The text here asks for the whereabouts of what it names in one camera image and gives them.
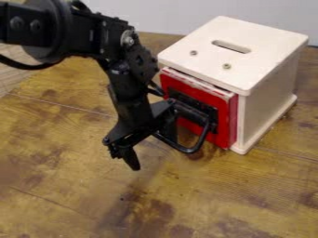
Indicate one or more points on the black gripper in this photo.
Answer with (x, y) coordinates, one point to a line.
(139, 117)

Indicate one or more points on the black metal drawer handle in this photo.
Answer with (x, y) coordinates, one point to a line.
(195, 112)

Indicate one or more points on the red drawer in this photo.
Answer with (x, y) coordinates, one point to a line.
(209, 99)

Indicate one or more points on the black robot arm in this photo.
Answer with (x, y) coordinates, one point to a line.
(56, 29)

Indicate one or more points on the white wooden drawer box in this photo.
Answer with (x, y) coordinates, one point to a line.
(237, 66)

